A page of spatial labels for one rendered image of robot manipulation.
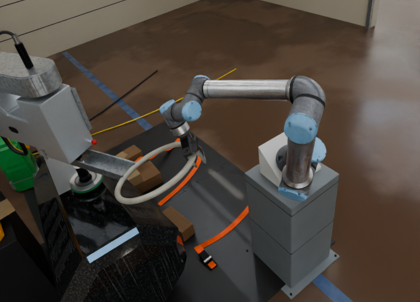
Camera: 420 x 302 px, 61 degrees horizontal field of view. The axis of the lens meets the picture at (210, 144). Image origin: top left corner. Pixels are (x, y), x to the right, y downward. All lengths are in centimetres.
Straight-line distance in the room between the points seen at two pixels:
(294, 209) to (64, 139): 134
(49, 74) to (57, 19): 517
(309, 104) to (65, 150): 142
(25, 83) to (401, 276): 261
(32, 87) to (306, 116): 136
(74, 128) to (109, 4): 537
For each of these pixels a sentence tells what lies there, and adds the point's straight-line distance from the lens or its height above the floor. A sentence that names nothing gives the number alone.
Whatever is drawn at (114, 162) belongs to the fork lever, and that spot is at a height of 105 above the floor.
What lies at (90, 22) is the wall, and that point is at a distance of 734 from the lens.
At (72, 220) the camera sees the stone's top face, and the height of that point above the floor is 81.
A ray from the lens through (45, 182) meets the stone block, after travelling 282.
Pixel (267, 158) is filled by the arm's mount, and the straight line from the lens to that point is 208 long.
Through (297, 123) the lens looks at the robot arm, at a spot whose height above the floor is 162.
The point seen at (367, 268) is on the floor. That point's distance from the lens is 288.
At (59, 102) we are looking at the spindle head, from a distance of 211.
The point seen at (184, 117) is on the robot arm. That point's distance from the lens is 163.
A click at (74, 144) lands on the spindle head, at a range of 223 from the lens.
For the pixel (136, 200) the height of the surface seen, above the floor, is 118.
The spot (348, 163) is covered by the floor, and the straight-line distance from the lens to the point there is 357.
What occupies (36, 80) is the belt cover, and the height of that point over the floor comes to 164.
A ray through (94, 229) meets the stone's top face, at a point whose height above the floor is 81.
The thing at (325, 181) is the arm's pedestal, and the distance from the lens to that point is 217.
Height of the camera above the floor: 239
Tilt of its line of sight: 39 degrees down
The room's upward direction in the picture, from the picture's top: 10 degrees counter-clockwise
